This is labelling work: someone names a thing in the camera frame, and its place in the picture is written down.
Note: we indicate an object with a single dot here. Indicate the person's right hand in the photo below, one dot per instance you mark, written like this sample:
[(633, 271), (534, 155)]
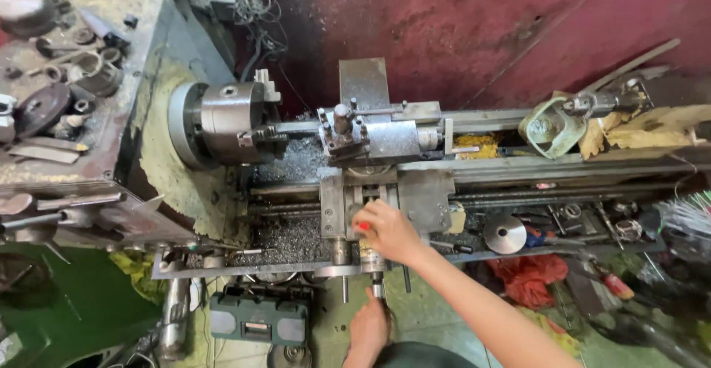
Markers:
[(394, 234)]

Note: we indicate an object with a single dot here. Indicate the grey lathe bed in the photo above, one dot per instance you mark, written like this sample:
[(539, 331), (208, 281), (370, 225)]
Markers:
[(555, 171)]

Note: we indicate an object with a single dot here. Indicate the bundle of white bristles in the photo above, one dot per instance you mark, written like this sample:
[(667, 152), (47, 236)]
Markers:
[(689, 212)]

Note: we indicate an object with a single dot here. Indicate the round shiny metal disc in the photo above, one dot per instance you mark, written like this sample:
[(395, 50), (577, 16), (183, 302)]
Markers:
[(504, 234)]

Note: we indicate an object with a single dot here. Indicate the person's left hand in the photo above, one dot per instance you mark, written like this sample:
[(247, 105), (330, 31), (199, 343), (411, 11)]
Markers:
[(369, 329)]

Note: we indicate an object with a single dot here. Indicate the grey lathe carriage apron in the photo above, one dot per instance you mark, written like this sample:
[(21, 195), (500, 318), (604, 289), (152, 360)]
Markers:
[(425, 201)]

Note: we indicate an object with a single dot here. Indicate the yellow cloth rag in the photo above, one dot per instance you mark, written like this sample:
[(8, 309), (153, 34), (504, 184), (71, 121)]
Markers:
[(477, 145)]

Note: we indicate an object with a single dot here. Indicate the long thin metal bar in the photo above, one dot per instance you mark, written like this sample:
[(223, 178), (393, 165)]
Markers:
[(633, 63)]

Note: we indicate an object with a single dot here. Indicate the torn brown cardboard pieces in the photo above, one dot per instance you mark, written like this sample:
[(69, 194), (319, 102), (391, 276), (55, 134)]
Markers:
[(650, 129)]

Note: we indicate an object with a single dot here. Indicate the person's dark clothing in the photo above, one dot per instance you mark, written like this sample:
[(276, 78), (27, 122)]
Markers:
[(427, 358)]

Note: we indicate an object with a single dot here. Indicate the steel three jaw lathe chuck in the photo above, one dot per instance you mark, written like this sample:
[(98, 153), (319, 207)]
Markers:
[(233, 121)]

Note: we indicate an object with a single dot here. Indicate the grey lathe headstock with parts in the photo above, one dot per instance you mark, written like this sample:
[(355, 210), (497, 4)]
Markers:
[(72, 90)]

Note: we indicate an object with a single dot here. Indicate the heap of metal shavings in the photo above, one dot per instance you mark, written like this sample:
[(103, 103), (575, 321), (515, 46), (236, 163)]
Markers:
[(289, 240)]

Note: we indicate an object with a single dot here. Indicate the green painted machine body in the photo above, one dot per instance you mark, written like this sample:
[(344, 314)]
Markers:
[(72, 307)]

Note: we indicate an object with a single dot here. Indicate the tray of assorted tools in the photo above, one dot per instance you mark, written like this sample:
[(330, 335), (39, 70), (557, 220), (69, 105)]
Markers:
[(583, 226)]

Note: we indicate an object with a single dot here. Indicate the grey lathe compound slide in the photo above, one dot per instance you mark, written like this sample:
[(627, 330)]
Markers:
[(397, 137)]

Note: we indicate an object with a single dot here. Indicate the red plastic bag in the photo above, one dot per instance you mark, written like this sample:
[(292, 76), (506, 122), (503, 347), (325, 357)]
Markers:
[(527, 279)]

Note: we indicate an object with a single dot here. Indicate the steel lathe tool post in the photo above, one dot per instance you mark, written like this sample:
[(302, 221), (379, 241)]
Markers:
[(341, 129)]

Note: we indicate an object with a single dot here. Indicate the round dark metal flange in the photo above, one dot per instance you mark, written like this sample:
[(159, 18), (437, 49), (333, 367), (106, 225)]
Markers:
[(289, 358)]

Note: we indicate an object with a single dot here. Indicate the yellowish cross slide dial collar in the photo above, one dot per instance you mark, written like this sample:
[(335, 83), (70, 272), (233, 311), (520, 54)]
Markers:
[(371, 257)]

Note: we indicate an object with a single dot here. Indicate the grey upright metal guard plate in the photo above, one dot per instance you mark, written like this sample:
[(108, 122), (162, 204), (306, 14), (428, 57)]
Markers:
[(364, 82)]

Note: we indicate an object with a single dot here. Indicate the person's right fingers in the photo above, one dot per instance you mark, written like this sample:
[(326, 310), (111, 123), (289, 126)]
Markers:
[(364, 218)]

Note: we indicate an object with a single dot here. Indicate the chrome metal cylinder shaft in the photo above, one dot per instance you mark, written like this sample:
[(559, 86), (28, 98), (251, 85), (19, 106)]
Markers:
[(174, 318)]

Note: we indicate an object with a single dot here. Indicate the green plastic tool case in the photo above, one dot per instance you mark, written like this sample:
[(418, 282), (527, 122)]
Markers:
[(258, 318)]

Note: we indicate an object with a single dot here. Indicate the person's left fingers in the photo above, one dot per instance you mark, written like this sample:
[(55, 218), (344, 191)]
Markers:
[(376, 304)]

